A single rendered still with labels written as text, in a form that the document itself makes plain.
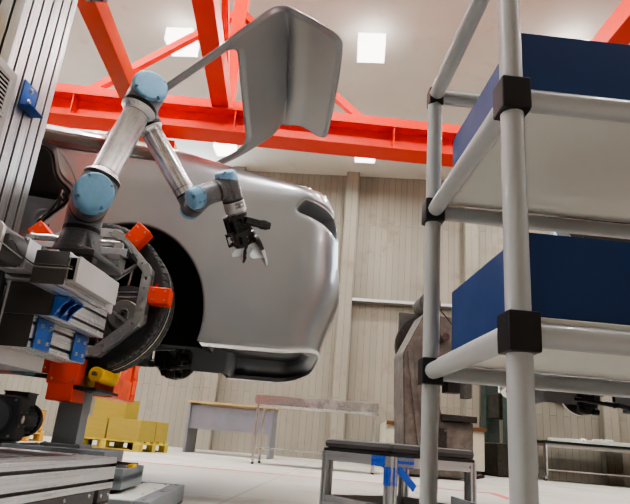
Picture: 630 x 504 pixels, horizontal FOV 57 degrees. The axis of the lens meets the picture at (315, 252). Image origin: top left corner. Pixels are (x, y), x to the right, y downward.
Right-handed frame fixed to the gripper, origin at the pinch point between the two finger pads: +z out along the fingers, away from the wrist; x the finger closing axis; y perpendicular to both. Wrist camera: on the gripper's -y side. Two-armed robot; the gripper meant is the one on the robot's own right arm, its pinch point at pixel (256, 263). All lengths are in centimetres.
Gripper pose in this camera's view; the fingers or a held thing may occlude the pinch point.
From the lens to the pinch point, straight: 211.1
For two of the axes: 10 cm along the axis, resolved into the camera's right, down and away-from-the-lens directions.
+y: -7.2, 3.5, -6.0
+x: 6.5, 0.4, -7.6
